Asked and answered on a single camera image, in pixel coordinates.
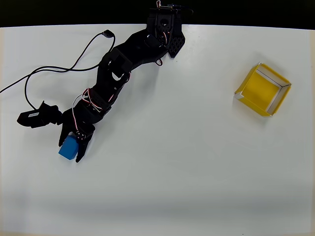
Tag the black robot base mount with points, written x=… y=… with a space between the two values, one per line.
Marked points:
x=176 y=45

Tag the yellow paper box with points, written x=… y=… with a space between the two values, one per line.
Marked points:
x=258 y=91

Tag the blue cube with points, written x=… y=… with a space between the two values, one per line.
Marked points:
x=69 y=148

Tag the black camera on bracket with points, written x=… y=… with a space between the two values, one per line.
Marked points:
x=34 y=118

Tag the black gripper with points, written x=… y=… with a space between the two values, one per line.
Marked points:
x=72 y=123

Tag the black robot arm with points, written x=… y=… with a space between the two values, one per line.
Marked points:
x=137 y=46

